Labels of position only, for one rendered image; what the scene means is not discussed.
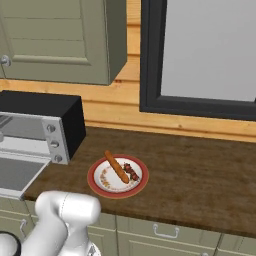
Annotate silver round cupboard knob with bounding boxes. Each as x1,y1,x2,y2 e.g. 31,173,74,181
0,55,12,67

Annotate dark red kebab skewer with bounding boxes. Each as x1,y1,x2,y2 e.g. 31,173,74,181
122,162,140,182

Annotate olive green drawer front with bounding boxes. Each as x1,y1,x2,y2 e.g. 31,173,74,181
116,215,222,256
0,196,40,241
87,211,118,256
216,233,256,256

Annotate toaster oven glass door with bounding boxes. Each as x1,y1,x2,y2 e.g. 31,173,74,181
0,150,53,201

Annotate red rimmed white plate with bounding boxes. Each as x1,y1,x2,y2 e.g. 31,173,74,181
86,153,150,200

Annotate brown baguette bread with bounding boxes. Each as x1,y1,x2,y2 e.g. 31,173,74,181
104,149,130,185

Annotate black and silver toaster oven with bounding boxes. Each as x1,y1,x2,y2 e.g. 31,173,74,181
0,89,87,166

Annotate silver drawer handle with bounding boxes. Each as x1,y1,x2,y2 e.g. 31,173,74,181
152,223,181,240
18,218,28,239

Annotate olive green wall cupboard door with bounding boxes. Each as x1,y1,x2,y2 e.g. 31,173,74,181
0,0,128,86

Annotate black framed window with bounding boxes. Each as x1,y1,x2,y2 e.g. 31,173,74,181
139,0,256,122

